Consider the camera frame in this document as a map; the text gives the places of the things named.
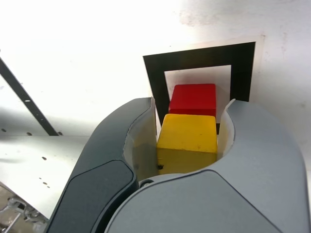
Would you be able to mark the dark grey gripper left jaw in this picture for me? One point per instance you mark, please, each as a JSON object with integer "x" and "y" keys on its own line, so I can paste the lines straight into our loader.
{"x": 102, "y": 170}

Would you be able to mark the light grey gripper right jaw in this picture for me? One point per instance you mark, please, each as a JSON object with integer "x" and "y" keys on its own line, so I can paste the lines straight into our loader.
{"x": 243, "y": 182}

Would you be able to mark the yellow cube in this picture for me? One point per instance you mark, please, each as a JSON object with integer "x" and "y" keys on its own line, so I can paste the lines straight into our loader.
{"x": 187, "y": 136}

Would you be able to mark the red cube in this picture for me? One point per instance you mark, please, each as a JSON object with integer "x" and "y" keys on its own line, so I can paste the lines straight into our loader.
{"x": 193, "y": 99}

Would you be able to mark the black tape square outline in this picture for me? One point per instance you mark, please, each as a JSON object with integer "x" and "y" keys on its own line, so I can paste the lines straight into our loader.
{"x": 155, "y": 72}

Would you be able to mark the black tape strip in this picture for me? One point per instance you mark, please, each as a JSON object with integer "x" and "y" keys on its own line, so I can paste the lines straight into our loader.
{"x": 36, "y": 114}

